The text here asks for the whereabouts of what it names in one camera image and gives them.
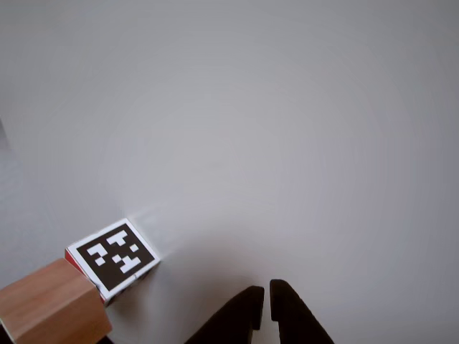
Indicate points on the wooden cube with green face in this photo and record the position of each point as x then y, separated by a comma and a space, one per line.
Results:
50, 304

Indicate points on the multicolour cube with marker tag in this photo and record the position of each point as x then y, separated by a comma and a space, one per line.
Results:
114, 256

